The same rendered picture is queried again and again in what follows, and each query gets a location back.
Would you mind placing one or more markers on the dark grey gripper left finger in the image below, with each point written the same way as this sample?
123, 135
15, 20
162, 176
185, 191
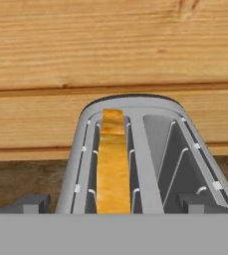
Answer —
32, 203

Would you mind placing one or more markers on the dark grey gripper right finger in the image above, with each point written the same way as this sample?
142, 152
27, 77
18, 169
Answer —
198, 203

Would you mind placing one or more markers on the grey two-slot toaster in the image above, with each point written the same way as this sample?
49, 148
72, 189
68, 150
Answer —
145, 159

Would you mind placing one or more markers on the golden brown bread slice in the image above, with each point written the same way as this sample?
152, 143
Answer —
113, 166

